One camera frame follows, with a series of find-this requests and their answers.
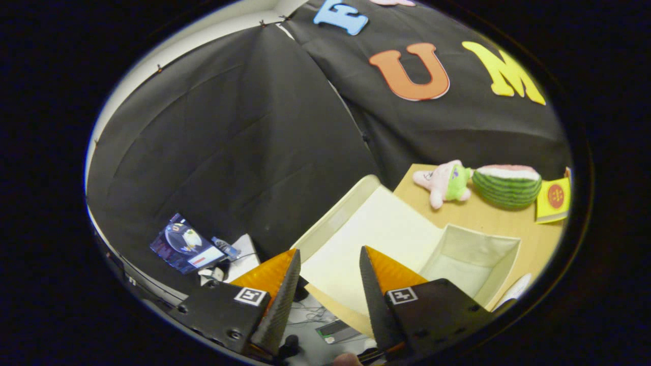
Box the blue printed packet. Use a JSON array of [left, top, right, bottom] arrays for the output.
[[150, 212, 228, 275]]

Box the watermelon slice plush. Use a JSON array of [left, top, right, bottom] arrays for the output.
[[471, 164, 543, 210]]

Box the white paper sheet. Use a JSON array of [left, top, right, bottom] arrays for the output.
[[224, 234, 261, 283]]

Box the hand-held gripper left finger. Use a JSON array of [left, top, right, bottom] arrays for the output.
[[170, 249, 301, 359]]

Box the small blue bottle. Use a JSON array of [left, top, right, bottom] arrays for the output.
[[212, 236, 241, 261]]

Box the white canvas shoe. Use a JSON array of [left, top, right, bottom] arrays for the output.
[[494, 273, 532, 311]]

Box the yellow book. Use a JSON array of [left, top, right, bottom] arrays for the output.
[[535, 176, 572, 224]]

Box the pink and green starfish plush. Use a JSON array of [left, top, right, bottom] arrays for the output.
[[412, 160, 474, 209]]

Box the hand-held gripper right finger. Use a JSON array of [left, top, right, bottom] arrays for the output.
[[359, 246, 492, 357]]

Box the cream fabric storage box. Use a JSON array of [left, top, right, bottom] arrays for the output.
[[291, 174, 522, 337]]

